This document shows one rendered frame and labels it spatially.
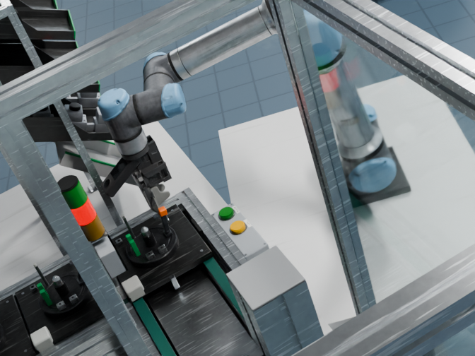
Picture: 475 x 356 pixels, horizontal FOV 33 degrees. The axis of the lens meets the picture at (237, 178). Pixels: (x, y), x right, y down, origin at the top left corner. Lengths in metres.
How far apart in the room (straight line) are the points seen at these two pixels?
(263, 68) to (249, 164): 2.06
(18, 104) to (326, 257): 1.36
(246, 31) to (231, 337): 0.72
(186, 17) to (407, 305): 0.49
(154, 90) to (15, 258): 0.87
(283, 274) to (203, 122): 3.46
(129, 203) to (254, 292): 1.74
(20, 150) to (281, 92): 3.35
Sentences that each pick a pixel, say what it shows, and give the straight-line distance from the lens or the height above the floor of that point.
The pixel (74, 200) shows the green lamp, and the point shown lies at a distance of 1.73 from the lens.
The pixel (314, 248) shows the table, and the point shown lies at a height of 0.86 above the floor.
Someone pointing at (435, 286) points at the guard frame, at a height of 1.99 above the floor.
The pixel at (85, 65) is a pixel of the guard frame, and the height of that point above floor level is 1.98.
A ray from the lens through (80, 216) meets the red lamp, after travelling 1.76.
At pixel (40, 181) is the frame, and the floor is 1.83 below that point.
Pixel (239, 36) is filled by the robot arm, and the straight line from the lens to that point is 1.93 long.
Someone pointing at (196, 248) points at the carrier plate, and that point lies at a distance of 2.11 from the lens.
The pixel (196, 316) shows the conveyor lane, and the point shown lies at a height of 0.92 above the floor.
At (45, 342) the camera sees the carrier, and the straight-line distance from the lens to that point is 2.07.
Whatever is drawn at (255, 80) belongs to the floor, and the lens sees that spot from 4.42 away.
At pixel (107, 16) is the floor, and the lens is 5.63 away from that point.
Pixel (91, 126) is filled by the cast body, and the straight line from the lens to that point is 2.21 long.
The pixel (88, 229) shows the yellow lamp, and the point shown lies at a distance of 1.79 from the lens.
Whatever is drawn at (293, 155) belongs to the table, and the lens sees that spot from 2.46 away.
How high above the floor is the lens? 2.39
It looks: 39 degrees down
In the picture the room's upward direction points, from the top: 20 degrees counter-clockwise
